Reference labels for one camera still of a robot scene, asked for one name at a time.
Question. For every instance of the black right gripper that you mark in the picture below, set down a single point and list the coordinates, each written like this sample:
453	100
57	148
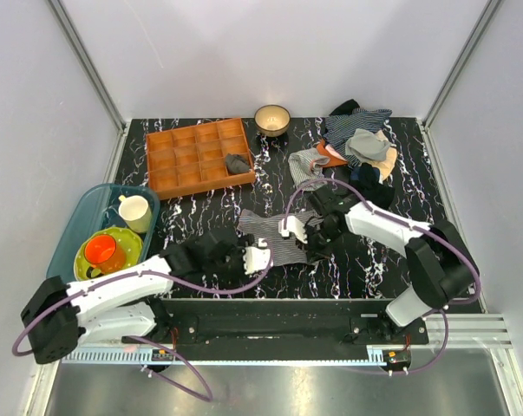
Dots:
314	253

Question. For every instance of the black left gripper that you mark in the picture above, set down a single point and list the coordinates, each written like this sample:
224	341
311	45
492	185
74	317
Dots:
241	244

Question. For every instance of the grey white striped underwear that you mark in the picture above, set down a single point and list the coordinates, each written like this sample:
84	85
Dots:
284	251

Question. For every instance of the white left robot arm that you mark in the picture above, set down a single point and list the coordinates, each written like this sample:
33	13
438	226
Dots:
55	317

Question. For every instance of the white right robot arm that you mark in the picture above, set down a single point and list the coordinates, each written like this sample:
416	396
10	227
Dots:
440	266

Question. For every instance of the black cloth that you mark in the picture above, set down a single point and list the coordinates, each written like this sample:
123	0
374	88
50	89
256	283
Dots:
380	195

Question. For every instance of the striped grey cloth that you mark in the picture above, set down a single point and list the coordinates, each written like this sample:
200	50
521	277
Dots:
306	166

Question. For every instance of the dark navy cloth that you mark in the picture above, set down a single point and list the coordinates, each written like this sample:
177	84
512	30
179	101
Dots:
366	173

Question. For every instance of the orange cloth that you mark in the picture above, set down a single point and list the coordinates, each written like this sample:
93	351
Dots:
334	158

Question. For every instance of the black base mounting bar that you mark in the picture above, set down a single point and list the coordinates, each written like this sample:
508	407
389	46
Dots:
269	350

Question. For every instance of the beige cloth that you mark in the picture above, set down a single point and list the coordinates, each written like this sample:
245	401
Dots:
386	167

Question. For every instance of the green dotted plate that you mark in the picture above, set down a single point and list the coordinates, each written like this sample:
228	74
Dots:
123	244

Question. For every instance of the rolled dark grey sock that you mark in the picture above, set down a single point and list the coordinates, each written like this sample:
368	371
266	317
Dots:
237	164

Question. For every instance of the cream yellow mug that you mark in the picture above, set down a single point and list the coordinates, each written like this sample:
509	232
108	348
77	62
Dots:
135	212

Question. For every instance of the dark blue striped cloth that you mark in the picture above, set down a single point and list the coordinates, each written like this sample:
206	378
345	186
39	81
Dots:
340	128

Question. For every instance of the orange wooden compartment tray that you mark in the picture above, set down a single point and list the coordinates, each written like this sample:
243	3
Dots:
188	160

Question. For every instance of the beige ceramic bowl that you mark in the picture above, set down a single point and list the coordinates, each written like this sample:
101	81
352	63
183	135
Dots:
272	120

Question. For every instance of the orange cup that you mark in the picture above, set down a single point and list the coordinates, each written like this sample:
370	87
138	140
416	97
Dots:
102	251

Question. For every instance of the blue plastic bin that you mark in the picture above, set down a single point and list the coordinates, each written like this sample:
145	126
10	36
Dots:
98	210

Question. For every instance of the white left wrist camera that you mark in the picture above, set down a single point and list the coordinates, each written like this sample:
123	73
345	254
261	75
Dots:
257	257

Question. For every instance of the white slotted cable duct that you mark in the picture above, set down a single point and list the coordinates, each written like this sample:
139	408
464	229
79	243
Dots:
372	357

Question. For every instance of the aluminium frame rail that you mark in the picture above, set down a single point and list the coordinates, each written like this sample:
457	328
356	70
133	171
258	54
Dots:
478	331

